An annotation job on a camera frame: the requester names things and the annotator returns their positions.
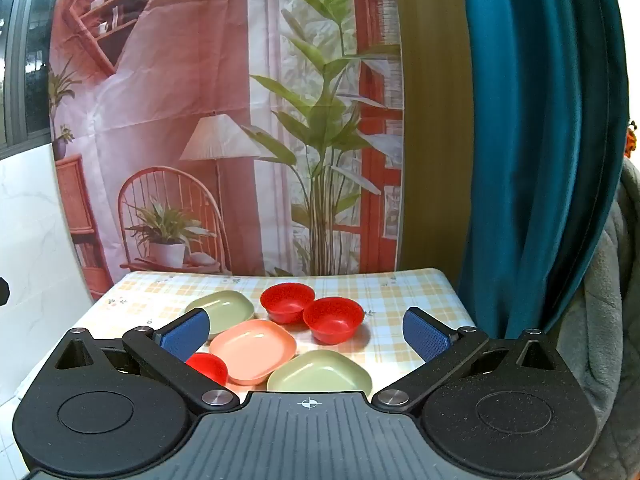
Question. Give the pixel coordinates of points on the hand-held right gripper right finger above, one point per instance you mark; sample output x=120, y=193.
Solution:
x=425, y=336

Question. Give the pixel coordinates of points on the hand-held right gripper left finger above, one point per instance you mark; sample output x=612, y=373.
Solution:
x=184, y=336

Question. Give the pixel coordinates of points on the green plastic plate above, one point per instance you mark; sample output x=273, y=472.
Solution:
x=320, y=372
x=227, y=307

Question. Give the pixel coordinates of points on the small red plastic bowl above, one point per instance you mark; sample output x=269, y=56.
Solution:
x=212, y=367

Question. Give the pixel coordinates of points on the yellow checked floral tablecloth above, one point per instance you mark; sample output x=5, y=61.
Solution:
x=400, y=290

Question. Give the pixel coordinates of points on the pink plastic plate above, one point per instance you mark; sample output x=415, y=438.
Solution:
x=252, y=350

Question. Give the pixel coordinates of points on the grey fleece blanket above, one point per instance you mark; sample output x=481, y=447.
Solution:
x=605, y=310

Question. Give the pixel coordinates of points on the teal curtain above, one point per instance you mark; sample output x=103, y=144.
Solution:
x=540, y=135

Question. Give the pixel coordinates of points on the orange decoration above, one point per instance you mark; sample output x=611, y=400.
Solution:
x=632, y=140

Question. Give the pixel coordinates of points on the printed wall poster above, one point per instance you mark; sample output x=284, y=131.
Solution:
x=200, y=85

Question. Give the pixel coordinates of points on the window with dark frame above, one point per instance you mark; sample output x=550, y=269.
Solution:
x=30, y=60

